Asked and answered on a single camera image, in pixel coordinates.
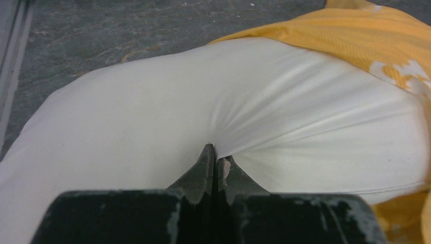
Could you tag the white pillow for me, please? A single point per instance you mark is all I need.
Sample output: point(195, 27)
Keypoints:
point(138, 125)

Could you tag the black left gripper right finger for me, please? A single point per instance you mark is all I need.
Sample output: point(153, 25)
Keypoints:
point(250, 214)

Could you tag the yellow and blue printed pillowcase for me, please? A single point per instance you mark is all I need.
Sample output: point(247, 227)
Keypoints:
point(370, 43)

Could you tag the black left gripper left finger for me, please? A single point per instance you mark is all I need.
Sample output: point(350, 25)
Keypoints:
point(180, 213)

